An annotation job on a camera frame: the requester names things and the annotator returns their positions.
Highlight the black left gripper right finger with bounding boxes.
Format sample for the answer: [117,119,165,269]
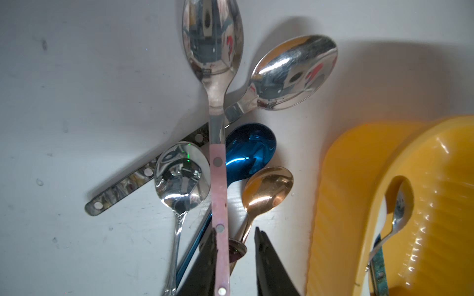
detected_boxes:
[254,227,300,296]

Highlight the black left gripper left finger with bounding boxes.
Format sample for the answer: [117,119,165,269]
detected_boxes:
[177,230,217,296]

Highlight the ornate silver spoon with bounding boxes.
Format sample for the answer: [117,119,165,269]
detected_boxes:
[154,141,211,296]

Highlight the steel spoon green handle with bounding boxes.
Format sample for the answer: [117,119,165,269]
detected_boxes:
[365,184,415,296]

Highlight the yellow plastic storage box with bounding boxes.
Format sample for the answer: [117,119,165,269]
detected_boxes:
[306,115,474,296]

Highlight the steel spoon patterned handle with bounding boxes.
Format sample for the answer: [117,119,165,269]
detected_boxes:
[85,35,338,217]

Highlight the pink handled steel spoon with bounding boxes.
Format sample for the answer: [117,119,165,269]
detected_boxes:
[182,1,243,296]

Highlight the copper spoon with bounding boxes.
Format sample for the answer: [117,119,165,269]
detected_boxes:
[229,166,295,247]

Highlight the blue metal spoon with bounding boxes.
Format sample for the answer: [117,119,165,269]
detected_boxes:
[176,123,277,284]

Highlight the purple spoon black handle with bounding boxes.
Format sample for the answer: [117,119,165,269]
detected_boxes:
[228,238,248,263]

